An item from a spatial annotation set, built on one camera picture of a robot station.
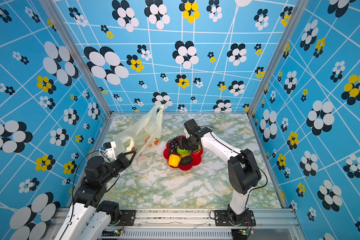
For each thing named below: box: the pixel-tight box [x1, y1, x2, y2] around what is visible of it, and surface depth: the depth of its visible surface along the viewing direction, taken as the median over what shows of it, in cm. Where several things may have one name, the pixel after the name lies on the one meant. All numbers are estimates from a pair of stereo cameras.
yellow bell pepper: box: [168, 154, 181, 168], surface depth 88 cm
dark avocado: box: [179, 156, 192, 166], surface depth 91 cm
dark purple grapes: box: [167, 134, 181, 155], surface depth 95 cm
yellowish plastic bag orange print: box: [114, 104, 164, 158], surface depth 86 cm
